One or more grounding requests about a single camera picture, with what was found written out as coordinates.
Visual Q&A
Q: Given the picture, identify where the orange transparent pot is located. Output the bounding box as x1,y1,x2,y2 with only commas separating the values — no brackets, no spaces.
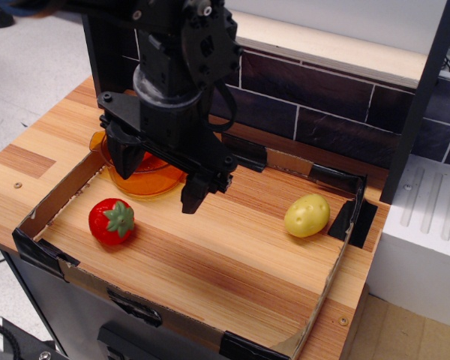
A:
89,130,185,198

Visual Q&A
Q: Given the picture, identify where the cardboard fence with black tape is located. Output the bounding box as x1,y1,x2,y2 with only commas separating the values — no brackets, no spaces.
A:
13,148,367,359

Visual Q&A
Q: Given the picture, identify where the dark tile backsplash panel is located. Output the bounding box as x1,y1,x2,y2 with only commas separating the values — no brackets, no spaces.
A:
119,28,450,170

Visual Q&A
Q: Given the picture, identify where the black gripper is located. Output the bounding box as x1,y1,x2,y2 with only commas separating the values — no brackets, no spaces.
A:
97,91,238,215

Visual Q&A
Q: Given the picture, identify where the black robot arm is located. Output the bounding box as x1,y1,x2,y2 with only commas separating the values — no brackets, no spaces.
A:
64,1,243,214

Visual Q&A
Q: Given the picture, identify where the white toy sink drainboard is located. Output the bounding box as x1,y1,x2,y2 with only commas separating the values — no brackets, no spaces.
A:
367,155,450,326

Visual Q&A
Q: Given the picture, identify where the red toy strawberry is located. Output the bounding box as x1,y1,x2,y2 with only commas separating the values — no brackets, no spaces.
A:
88,198,135,245

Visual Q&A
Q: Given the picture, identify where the black right shelf post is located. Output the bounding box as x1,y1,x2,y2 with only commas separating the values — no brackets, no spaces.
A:
380,0,450,204

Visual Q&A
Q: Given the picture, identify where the yellow toy potato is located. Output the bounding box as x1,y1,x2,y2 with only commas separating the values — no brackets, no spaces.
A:
284,194,330,238

